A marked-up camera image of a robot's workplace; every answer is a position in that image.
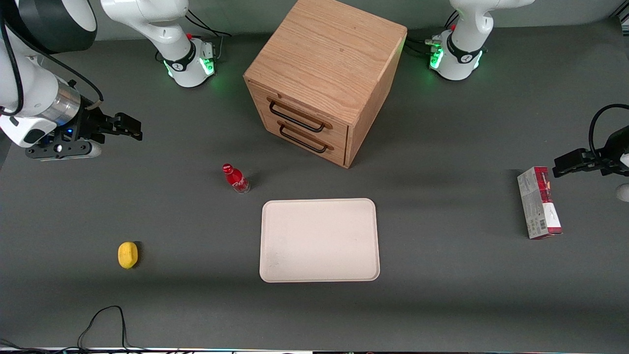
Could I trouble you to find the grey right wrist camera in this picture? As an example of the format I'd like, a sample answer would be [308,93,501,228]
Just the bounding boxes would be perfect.
[26,140,103,161]

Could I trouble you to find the black left base cables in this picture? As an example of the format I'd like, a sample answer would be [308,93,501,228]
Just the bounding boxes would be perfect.
[405,10,460,59]

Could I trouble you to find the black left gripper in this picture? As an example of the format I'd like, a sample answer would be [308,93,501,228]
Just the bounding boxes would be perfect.
[552,125,629,178]

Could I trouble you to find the cream rectangular tray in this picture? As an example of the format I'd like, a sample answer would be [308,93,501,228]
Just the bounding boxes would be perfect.
[259,198,381,284]

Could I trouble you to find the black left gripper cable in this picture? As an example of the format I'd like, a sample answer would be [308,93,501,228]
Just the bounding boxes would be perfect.
[588,103,629,159]

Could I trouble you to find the black base cables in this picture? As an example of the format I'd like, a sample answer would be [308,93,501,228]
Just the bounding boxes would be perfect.
[405,10,460,59]
[156,9,232,63]

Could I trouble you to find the wooden drawer front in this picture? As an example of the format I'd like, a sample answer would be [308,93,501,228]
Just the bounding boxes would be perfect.
[247,80,351,148]
[259,116,349,168]

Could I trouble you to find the black metal drawer handle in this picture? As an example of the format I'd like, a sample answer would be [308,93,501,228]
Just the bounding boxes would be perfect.
[268,97,333,134]
[278,123,335,154]

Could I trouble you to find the black cable on table edge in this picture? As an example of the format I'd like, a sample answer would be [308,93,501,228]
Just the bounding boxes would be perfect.
[0,305,148,353]

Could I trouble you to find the black right base cables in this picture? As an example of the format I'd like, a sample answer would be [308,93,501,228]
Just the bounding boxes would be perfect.
[156,9,232,63]

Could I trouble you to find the red coke bottle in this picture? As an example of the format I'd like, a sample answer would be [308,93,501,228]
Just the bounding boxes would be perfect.
[222,163,251,195]

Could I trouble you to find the yellow lemon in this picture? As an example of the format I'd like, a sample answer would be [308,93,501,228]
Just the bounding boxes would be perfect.
[117,241,140,270]

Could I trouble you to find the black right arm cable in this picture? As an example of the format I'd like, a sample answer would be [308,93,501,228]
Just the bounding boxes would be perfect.
[0,14,104,117]

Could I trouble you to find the wooden drawer cabinet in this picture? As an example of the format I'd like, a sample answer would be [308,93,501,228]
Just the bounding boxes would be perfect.
[243,0,408,169]

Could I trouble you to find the red plaid cardboard box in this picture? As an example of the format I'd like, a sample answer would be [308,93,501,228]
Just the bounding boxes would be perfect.
[516,166,564,240]

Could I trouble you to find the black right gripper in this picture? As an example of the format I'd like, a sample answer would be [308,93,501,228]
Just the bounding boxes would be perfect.
[47,101,143,145]

